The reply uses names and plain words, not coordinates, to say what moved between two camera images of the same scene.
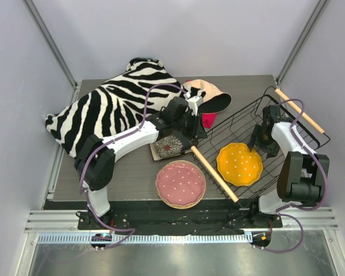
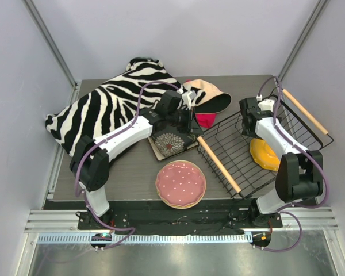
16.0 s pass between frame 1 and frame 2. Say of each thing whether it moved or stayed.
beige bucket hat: stayed
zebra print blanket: stayed
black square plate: stayed
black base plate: stayed
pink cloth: stayed
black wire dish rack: moved
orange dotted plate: stayed
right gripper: moved
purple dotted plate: stayed
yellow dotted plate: moved
